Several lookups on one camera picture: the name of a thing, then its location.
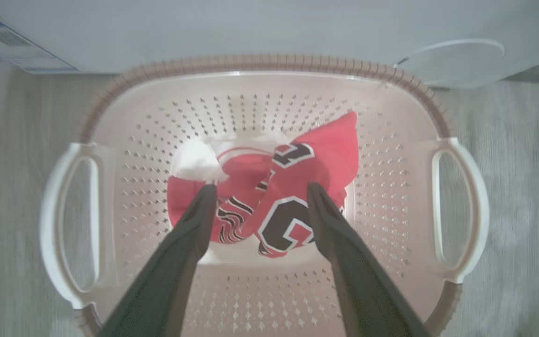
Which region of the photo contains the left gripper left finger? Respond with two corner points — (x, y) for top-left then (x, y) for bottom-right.
(99, 184), (218, 337)

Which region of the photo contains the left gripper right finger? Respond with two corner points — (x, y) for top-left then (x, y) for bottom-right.
(307, 183), (429, 337)

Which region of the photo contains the red sports jersey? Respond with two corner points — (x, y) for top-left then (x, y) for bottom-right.
(167, 111), (360, 259)

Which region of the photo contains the cream perforated plastic laundry basket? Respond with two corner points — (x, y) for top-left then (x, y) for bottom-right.
(39, 54), (490, 337)

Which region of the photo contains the white front-load washing machine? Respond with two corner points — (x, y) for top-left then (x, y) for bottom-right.
(0, 0), (539, 89)

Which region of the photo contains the blue energy label sticker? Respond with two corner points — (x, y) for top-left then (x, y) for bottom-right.
(0, 13), (78, 74)

